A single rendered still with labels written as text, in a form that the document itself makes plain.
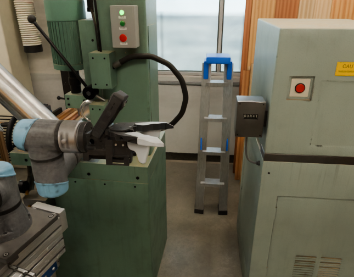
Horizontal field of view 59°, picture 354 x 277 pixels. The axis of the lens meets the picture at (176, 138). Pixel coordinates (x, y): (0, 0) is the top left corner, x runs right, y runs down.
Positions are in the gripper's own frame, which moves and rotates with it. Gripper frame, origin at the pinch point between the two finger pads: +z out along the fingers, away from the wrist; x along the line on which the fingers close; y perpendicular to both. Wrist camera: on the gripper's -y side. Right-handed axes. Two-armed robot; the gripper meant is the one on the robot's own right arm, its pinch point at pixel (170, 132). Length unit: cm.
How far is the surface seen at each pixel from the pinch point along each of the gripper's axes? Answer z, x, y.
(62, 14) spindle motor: -57, -73, -31
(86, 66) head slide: -49, -77, -9
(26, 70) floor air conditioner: -160, -212, 4
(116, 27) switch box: -30, -63, -25
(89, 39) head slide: -46, -75, -21
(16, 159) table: -74, -54, 30
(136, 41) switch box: -22, -65, -20
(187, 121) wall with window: -12, -226, 50
